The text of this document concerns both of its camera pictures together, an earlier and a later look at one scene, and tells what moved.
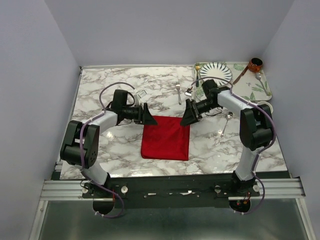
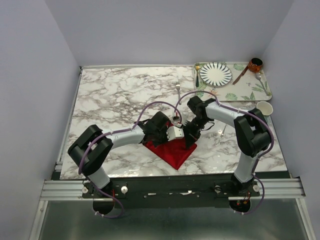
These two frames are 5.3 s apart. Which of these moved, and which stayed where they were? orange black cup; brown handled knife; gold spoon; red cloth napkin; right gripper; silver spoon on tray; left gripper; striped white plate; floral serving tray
Moved: right gripper; red cloth napkin; left gripper
Stayed: silver spoon on tray; gold spoon; striped white plate; brown handled knife; floral serving tray; orange black cup
